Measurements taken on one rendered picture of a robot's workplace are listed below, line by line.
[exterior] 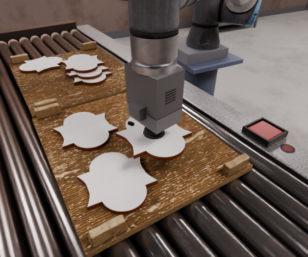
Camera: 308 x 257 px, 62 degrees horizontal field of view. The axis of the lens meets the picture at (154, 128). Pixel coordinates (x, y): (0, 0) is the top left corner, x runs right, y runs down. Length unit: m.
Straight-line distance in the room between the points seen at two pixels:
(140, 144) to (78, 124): 0.21
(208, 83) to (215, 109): 0.51
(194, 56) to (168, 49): 0.74
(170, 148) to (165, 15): 0.23
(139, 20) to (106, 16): 3.98
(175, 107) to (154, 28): 0.14
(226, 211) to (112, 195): 0.20
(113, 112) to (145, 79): 0.28
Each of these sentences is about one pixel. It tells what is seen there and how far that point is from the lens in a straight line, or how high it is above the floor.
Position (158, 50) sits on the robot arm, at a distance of 0.39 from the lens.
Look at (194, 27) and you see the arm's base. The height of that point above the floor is 1.00.
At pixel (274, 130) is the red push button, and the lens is 0.69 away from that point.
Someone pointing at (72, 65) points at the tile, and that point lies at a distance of 0.92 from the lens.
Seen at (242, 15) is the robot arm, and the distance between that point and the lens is 1.11.
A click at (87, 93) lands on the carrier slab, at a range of 0.79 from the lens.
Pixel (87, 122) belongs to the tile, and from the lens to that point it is 0.64.
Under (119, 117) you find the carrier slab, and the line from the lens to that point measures 0.66.
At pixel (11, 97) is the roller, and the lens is 0.89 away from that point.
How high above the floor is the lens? 1.30
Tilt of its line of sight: 36 degrees down
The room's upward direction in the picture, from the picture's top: straight up
